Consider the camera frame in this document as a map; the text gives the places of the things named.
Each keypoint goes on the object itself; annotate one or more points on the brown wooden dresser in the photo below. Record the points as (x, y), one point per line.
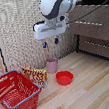
(96, 33)

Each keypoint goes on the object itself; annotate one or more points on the red plastic shopping basket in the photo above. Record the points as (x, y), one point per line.
(17, 97)

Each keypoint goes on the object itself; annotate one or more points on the red yellow snack package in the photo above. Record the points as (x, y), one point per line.
(37, 76)

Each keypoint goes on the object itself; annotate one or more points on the beige woven folding screen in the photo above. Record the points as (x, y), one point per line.
(16, 32)

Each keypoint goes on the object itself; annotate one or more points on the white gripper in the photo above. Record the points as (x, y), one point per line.
(49, 28)

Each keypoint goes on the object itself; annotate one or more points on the orange-red plastic bowl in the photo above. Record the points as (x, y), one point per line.
(64, 78)

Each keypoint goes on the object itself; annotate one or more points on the pink plastic cup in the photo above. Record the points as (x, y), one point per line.
(52, 65)

